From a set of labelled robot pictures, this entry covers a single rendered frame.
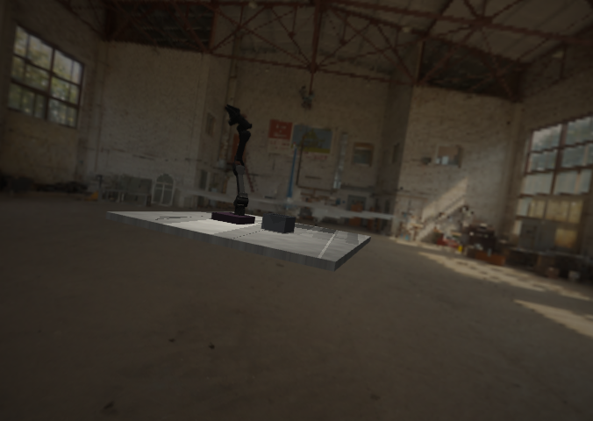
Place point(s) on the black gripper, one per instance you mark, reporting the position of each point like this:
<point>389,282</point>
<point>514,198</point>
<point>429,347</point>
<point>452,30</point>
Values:
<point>234,113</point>

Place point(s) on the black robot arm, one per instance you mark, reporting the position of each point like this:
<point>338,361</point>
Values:
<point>238,170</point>

